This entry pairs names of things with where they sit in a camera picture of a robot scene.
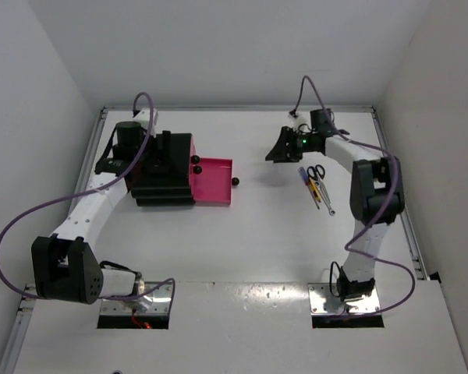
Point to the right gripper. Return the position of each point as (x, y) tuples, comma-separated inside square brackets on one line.
[(284, 150)]

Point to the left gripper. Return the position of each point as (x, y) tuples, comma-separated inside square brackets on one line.
[(160, 157)]

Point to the black drawer cabinet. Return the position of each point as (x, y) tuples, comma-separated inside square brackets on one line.
[(149, 191)]

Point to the black handled scissors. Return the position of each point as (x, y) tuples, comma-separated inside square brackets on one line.
[(316, 172)]

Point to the pink bottom drawer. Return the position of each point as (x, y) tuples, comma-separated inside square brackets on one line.
[(213, 187)]

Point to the pink drawer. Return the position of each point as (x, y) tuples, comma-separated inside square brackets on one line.
[(197, 169), (213, 187), (194, 157)]

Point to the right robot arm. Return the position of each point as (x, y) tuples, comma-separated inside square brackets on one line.
[(376, 192)]

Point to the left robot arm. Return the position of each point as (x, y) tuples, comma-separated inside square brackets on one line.
[(65, 266)]

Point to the pink top drawer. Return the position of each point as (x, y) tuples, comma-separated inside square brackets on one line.
[(194, 157)]

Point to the pink middle drawer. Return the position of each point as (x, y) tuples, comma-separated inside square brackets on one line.
[(197, 169)]

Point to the silver wrench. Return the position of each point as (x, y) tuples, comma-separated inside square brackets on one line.
[(331, 211)]

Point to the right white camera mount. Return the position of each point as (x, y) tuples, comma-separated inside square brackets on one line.
[(298, 122)]

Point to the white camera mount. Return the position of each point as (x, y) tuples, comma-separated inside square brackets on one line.
[(147, 118), (298, 122)]

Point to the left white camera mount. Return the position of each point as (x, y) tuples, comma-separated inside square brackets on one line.
[(147, 118)]

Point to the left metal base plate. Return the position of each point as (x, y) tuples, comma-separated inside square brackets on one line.
[(154, 304)]

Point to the metal base plate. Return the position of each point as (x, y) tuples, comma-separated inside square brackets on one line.
[(154, 304), (323, 302)]

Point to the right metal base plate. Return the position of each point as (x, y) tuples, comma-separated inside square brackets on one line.
[(323, 302)]

